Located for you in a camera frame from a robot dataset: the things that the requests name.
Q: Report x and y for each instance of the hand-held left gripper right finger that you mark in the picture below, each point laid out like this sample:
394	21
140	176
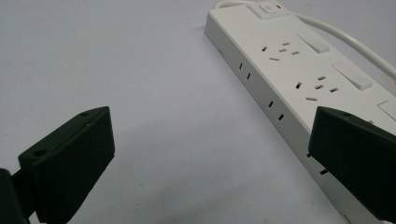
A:
355	149

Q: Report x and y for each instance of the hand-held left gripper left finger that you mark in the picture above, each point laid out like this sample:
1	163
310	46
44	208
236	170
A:
71	168

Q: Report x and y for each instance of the white power strip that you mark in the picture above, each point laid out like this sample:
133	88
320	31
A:
289	74

